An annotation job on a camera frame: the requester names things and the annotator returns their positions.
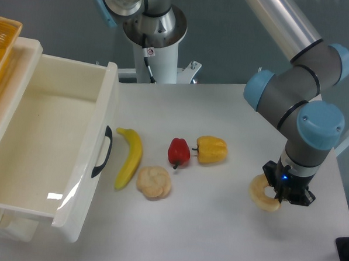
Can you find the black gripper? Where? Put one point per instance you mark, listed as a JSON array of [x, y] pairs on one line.
[[287, 186]]

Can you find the white drawer cabinet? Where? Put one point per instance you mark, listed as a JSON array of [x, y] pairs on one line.
[[23, 60]]

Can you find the black device at table edge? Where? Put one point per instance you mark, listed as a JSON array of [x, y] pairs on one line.
[[342, 245]]

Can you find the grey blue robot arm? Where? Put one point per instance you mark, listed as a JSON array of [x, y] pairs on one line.
[[288, 101]]

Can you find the beige ring donut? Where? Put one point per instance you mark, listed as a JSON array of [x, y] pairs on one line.
[[257, 194]]

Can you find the black drawer handle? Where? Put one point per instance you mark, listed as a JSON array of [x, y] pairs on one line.
[[104, 153]]

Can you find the yellow banana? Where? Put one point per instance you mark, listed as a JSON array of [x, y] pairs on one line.
[[133, 158]]

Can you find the open white drawer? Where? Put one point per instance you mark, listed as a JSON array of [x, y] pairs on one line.
[[53, 140]]

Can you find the red bell pepper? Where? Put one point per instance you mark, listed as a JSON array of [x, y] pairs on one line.
[[178, 152]]

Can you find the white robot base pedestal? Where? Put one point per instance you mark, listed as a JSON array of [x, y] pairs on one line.
[[155, 42]]

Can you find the yellow bell pepper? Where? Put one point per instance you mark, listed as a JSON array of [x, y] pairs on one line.
[[210, 149]]

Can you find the round braided bread roll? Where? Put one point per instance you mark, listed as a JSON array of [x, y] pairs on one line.
[[154, 182]]

